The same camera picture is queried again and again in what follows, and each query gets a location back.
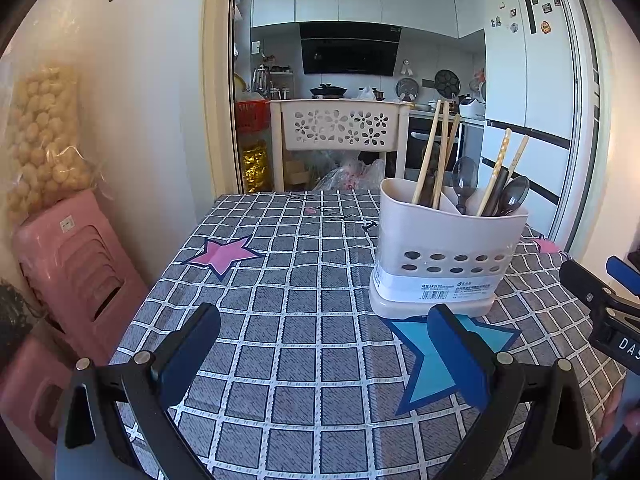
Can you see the black built-in oven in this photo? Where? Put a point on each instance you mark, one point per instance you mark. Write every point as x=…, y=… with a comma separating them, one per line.
x=416, y=152

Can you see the white refrigerator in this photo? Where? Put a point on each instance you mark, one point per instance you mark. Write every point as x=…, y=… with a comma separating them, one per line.
x=530, y=85

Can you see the gold foil package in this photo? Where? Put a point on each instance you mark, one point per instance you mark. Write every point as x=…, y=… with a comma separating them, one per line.
x=256, y=165

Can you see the black range hood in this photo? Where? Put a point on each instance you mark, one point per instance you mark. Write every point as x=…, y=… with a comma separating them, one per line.
x=350, y=52

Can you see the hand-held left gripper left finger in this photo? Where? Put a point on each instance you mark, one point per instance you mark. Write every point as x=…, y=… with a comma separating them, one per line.
x=192, y=345

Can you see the person's right hand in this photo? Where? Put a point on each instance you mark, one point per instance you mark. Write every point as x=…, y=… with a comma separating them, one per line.
x=615, y=405

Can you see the group of fridge magnets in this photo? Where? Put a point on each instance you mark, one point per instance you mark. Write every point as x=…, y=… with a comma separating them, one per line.
x=546, y=26

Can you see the white plastic bag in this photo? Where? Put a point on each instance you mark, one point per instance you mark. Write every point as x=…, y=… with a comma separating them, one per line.
x=366, y=94

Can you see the grey checked tablecloth with stars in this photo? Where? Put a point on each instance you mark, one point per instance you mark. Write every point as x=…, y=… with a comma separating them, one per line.
x=300, y=270

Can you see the yellow plastic basin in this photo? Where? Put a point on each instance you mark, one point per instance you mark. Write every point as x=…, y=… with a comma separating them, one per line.
x=240, y=82

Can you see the small cooking pot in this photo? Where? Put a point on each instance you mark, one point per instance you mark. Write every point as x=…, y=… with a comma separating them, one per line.
x=380, y=95

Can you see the clear bag of puffed snacks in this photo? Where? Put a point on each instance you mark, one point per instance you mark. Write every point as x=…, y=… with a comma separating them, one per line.
x=42, y=135

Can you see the red plastic basket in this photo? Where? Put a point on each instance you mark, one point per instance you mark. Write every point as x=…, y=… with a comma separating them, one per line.
x=252, y=116

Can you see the hanging dark round pan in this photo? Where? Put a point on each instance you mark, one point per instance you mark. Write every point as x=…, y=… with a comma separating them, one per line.
x=446, y=81

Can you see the hanging round pot lid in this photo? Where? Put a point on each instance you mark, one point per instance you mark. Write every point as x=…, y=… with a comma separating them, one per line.
x=406, y=89

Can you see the pink plastic stool stack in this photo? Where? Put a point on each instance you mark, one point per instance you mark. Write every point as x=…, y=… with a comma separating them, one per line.
x=75, y=260

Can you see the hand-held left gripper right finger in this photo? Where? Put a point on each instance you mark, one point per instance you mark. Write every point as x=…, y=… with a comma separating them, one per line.
x=457, y=355

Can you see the beige plastic basket cart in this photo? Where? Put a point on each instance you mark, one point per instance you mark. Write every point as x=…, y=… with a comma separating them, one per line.
x=340, y=125

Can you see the black wok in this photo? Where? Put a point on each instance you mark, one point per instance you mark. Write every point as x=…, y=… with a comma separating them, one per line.
x=327, y=91

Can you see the white plastic utensil holder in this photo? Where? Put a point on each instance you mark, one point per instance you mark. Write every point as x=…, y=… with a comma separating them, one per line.
x=440, y=240

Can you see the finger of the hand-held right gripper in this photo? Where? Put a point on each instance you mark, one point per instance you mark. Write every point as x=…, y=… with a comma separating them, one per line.
x=585, y=282
x=625, y=270

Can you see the white rice cooker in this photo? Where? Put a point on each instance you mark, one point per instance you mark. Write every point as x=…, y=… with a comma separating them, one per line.
x=470, y=107

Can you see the crumpled clear plastic bag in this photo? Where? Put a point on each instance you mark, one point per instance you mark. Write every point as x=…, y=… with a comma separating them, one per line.
x=350, y=175

